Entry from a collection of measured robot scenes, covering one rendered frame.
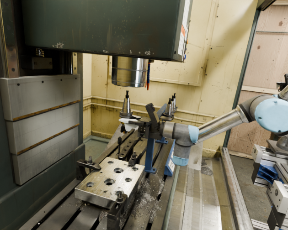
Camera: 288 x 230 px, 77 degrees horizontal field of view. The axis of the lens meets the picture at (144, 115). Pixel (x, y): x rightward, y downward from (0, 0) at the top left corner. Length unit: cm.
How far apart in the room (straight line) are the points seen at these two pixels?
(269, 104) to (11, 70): 100
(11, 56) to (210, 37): 146
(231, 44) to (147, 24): 121
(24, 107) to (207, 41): 146
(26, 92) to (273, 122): 101
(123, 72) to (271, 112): 57
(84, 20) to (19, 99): 44
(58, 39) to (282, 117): 89
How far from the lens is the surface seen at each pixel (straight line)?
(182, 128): 81
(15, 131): 98
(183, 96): 182
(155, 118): 82
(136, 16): 72
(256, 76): 354
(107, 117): 212
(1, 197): 112
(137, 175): 95
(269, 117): 79
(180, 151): 84
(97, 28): 77
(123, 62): 76
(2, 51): 95
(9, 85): 92
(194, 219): 116
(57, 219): 90
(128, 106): 85
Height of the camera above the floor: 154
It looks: 17 degrees down
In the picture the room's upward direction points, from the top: 6 degrees clockwise
